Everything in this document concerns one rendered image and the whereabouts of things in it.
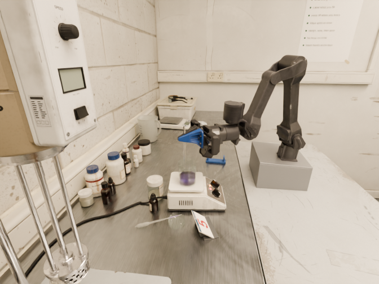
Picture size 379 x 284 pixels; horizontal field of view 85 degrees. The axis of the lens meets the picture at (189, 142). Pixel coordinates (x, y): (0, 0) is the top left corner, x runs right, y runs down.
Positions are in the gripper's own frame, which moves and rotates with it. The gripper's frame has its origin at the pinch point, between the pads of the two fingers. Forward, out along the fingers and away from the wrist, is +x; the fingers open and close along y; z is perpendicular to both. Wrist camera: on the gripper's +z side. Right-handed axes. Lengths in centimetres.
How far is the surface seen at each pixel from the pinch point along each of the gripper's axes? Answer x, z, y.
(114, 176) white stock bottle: 24.8, 21.2, 21.6
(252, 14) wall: -98, -56, 113
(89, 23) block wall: 26, -37, 52
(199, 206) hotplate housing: -1.7, 23.2, -5.6
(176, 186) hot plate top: 4.5, 17.0, -0.4
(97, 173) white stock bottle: 30.0, 16.4, 17.3
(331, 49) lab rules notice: -159, -29, 82
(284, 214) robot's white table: -28.4, 26.0, -16.6
